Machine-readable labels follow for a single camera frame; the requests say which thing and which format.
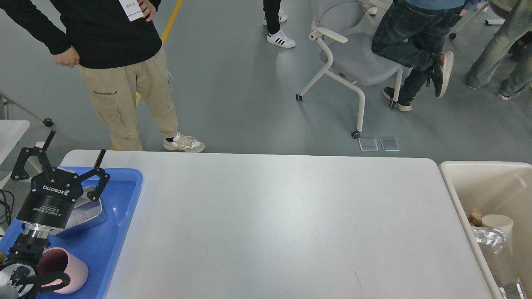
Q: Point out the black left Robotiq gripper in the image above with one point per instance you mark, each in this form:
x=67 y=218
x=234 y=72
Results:
x=50 y=199

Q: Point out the stainless steel rectangular tray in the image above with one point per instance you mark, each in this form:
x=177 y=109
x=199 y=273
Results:
x=85 y=215

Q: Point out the pink ribbed mug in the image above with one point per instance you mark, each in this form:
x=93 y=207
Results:
x=59 y=259

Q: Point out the brown paper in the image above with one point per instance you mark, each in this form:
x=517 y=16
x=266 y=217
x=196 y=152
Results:
x=475 y=218

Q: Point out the aluminium foil tray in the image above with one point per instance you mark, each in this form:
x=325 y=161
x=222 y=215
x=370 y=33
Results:
x=494 y=247

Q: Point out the white paper cup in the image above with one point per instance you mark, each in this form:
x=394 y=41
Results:
x=500 y=222

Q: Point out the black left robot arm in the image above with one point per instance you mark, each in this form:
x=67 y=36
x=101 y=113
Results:
x=19 y=274

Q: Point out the white side table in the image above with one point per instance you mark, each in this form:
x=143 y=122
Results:
x=11 y=132

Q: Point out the blue plastic tray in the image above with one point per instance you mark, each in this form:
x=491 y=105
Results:
x=100 y=246

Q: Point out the person in khaki trousers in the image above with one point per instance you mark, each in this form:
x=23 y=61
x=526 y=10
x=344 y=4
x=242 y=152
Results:
x=120 y=55

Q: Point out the person in black trousers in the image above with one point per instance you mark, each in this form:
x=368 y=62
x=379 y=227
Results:
x=272 y=19

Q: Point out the grey white office chair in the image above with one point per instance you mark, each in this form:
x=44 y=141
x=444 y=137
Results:
x=349 y=59

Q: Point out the person in dark jeans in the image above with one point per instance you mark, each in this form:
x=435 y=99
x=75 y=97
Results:
x=412 y=33

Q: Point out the beige plastic bin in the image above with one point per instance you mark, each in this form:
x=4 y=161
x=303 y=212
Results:
x=503 y=188

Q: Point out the person in blue jeans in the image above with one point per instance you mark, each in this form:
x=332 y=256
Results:
x=517 y=23

